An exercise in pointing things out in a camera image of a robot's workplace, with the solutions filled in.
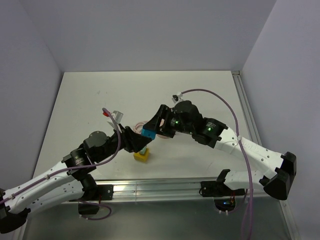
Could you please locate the green plug adapter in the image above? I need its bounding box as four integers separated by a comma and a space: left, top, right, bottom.
139, 147, 147, 155

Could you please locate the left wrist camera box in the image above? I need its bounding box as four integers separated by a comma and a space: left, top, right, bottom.
107, 110, 124, 129

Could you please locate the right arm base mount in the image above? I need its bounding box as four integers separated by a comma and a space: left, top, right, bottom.
199, 180, 248, 214

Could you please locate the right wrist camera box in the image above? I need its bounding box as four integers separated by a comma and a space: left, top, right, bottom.
171, 92, 184, 105

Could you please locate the yellow cube socket adapter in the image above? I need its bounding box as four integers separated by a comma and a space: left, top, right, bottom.
133, 147, 150, 163

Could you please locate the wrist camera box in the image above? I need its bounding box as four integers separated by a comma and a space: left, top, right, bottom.
171, 92, 184, 105
107, 110, 124, 129

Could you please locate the blue plug adapter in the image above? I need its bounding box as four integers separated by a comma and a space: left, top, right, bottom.
141, 128, 157, 140

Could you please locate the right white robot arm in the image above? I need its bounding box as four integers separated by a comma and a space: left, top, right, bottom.
141, 100, 297, 201

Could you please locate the aluminium front rail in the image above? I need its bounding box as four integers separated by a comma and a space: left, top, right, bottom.
59, 177, 248, 204

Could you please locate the aluminium rail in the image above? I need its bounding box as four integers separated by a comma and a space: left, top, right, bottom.
230, 71, 262, 156
59, 177, 248, 204

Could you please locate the pink round power strip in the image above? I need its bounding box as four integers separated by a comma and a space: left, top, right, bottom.
156, 133, 174, 139

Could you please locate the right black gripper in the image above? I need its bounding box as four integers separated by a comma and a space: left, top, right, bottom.
143, 104, 194, 138

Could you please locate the pink coiled cord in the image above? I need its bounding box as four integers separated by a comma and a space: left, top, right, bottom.
133, 121, 150, 135

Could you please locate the aluminium right rail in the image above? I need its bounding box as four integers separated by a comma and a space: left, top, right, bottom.
230, 71, 262, 156

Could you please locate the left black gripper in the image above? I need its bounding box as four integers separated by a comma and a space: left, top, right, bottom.
95, 123, 152, 162

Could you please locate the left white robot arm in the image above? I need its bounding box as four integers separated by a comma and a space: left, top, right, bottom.
0, 126, 156, 234

